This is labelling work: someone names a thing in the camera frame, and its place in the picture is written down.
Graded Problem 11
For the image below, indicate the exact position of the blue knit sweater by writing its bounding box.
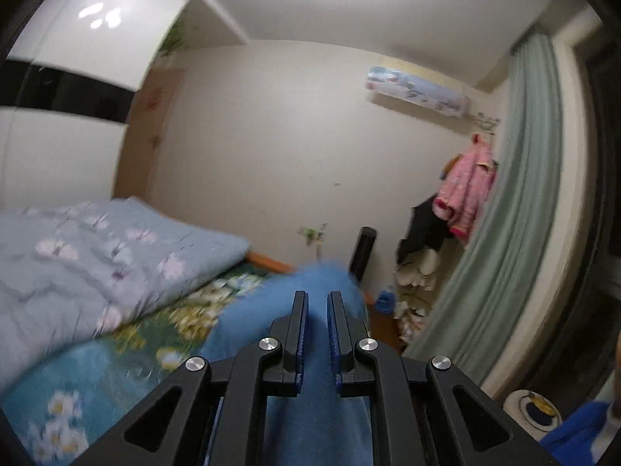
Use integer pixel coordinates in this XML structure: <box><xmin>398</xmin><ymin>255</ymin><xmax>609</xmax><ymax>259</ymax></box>
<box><xmin>199</xmin><ymin>262</ymin><xmax>373</xmax><ymax>465</ymax></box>

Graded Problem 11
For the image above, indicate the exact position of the blue sleeve forearm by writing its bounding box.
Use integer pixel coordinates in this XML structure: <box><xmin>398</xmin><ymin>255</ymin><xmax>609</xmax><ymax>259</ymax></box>
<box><xmin>540</xmin><ymin>401</ymin><xmax>620</xmax><ymax>466</ymax></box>

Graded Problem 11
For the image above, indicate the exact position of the pile of clothes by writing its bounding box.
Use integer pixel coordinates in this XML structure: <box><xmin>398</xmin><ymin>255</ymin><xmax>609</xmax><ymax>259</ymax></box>
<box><xmin>375</xmin><ymin>248</ymin><xmax>454</xmax><ymax>347</ymax></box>

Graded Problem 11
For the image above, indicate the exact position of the black tower heater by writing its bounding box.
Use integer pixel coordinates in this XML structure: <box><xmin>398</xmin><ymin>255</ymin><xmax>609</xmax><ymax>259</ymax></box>
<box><xmin>349</xmin><ymin>226</ymin><xmax>377</xmax><ymax>283</ymax></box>

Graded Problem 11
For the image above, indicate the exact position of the black hanging garment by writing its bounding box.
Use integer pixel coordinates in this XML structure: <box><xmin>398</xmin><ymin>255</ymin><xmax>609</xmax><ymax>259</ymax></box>
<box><xmin>396</xmin><ymin>195</ymin><xmax>454</xmax><ymax>265</ymax></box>

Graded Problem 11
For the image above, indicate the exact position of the pale green curtain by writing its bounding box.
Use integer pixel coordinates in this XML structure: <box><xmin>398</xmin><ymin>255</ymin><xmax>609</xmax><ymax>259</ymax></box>
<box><xmin>404</xmin><ymin>28</ymin><xmax>563</xmax><ymax>384</ymax></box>

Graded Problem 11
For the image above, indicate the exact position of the pink child jacket hanging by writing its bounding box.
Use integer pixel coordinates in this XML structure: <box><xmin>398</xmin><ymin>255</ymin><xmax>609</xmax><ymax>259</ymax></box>
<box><xmin>433</xmin><ymin>132</ymin><xmax>497</xmax><ymax>245</ymax></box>

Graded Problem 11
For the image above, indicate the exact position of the light blue floral quilt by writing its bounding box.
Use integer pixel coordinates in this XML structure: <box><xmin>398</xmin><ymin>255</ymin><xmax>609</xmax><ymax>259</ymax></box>
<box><xmin>1</xmin><ymin>198</ymin><xmax>250</xmax><ymax>389</ymax></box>

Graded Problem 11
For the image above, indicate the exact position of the green floral bed blanket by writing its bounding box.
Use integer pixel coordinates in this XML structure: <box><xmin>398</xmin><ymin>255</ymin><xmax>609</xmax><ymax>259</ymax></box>
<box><xmin>1</xmin><ymin>261</ymin><xmax>272</xmax><ymax>465</ymax></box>

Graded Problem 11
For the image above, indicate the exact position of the wooden door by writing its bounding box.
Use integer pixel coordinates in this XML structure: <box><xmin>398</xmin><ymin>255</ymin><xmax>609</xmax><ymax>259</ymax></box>
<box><xmin>114</xmin><ymin>68</ymin><xmax>184</xmax><ymax>200</ymax></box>

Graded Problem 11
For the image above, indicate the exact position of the white black wardrobe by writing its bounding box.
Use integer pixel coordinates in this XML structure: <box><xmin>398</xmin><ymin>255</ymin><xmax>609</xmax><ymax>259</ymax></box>
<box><xmin>1</xmin><ymin>0</ymin><xmax>187</xmax><ymax>208</ymax></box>

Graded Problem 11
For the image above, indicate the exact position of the wall air conditioner floral cover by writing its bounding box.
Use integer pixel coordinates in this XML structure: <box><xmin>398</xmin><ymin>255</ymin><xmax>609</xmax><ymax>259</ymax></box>
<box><xmin>365</xmin><ymin>66</ymin><xmax>470</xmax><ymax>118</ymax></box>

